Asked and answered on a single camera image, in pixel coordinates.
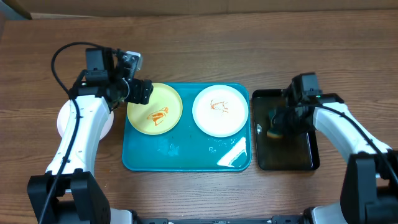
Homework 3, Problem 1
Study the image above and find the green yellow sponge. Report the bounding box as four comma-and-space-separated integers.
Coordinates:
267, 109, 284, 139

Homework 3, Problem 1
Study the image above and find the yellow plate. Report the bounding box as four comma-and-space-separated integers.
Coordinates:
127, 83, 183, 135

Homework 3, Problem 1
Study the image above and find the white plate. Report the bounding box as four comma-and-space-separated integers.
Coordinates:
192, 85, 249, 138
57, 100, 114, 140

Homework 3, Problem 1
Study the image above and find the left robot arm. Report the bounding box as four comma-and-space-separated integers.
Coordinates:
27, 42, 154, 223

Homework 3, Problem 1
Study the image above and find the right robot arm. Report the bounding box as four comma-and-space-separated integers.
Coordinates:
267, 73, 397, 224

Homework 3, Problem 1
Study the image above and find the black water tray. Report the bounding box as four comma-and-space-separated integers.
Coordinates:
252, 89, 320, 170

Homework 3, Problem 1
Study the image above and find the teal plastic tray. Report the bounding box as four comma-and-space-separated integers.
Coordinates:
122, 83, 252, 172

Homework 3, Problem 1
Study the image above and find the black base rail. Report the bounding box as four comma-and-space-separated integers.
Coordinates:
133, 215, 312, 224

